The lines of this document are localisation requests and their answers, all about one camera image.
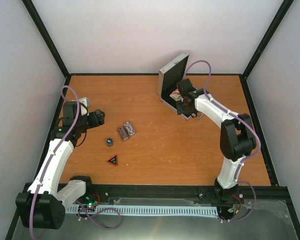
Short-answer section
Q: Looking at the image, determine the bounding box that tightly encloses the red playing card deck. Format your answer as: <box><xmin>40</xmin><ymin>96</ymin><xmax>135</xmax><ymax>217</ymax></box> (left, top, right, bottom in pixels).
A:
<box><xmin>169</xmin><ymin>89</ymin><xmax>182</xmax><ymax>101</ymax></box>

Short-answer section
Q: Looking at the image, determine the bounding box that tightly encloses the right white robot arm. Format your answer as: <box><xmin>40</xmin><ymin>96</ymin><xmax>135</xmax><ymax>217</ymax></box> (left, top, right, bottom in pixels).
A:
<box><xmin>176</xmin><ymin>78</ymin><xmax>259</xmax><ymax>203</ymax></box>

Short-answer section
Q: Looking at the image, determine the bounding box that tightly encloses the black red triangle button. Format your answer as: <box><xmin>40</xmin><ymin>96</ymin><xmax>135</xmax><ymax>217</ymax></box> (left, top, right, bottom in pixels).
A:
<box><xmin>106</xmin><ymin>155</ymin><xmax>119</xmax><ymax>166</ymax></box>

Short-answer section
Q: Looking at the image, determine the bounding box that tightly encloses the light blue cable duct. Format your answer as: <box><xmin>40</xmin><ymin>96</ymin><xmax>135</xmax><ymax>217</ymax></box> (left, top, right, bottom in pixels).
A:
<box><xmin>64</xmin><ymin>203</ymin><xmax>219</xmax><ymax>218</ymax></box>

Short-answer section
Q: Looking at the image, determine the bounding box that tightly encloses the black front rail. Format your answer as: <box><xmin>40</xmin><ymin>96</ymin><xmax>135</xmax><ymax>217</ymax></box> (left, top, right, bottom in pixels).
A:
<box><xmin>89</xmin><ymin>184</ymin><xmax>215</xmax><ymax>202</ymax></box>

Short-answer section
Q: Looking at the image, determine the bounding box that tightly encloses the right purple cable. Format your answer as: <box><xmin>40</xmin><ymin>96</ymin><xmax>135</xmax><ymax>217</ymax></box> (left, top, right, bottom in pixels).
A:
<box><xmin>183</xmin><ymin>59</ymin><xmax>262</xmax><ymax>223</ymax></box>

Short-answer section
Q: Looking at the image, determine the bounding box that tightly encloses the aluminium poker case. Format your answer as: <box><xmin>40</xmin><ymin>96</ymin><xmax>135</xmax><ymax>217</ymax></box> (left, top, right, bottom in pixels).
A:
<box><xmin>157</xmin><ymin>52</ymin><xmax>204</xmax><ymax>121</ymax></box>

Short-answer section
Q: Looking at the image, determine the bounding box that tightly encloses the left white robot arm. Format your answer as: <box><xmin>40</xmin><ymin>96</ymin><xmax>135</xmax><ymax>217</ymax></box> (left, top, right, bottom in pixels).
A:
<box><xmin>15</xmin><ymin>97</ymin><xmax>105</xmax><ymax>230</ymax></box>

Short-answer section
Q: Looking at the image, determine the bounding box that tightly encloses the small dark chip stack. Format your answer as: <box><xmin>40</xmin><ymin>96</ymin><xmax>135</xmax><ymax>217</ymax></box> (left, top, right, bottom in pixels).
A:
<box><xmin>105</xmin><ymin>137</ymin><xmax>114</xmax><ymax>147</ymax></box>

